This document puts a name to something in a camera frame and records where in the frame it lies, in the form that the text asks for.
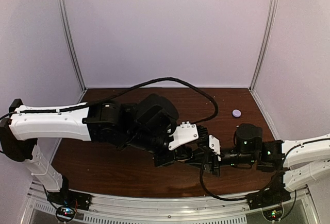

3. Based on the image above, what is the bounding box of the right small circuit board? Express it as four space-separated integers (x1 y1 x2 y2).
262 206 284 221

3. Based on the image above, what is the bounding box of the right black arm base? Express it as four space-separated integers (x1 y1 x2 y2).
246 173 291 210

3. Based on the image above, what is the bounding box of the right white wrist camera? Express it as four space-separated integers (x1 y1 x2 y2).
198 134 221 156

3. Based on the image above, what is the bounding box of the left aluminium frame post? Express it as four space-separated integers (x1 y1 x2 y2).
58 0 87 92

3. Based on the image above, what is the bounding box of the right aluminium frame post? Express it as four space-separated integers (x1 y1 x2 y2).
249 0 279 92

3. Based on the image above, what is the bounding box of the right black braided cable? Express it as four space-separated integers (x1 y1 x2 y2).
199 144 302 201

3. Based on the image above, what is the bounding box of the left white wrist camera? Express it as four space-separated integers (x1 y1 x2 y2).
168 122 209 151

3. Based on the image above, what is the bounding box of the black glossy charging case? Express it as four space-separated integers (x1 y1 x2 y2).
176 147 193 161

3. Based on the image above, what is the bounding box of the small circuit board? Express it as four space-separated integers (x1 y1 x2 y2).
262 206 284 221
55 206 76 222

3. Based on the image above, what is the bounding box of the black braided cable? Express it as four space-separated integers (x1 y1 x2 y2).
199 144 302 201
0 76 219 127

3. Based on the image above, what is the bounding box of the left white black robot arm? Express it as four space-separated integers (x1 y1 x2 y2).
1 94 183 205

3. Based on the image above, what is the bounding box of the aluminium frame post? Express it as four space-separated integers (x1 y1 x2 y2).
58 0 87 92
249 0 279 92

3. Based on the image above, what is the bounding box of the left black braided cable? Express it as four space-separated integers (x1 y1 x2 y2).
0 76 219 127

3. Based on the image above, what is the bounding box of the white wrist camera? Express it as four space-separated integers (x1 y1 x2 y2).
198 134 221 156
168 122 209 151

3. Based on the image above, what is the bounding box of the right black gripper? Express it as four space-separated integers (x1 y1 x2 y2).
185 147 256 178

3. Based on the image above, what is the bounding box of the lavender charging case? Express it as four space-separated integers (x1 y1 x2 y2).
232 109 242 118

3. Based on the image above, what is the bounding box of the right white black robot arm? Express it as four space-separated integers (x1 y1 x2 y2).
176 122 329 204

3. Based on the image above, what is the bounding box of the left small circuit board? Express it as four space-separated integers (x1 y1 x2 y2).
55 206 76 222

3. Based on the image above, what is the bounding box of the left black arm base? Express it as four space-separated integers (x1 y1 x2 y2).
46 176 92 211

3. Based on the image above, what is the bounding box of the front aluminium rail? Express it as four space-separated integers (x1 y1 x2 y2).
19 182 321 223

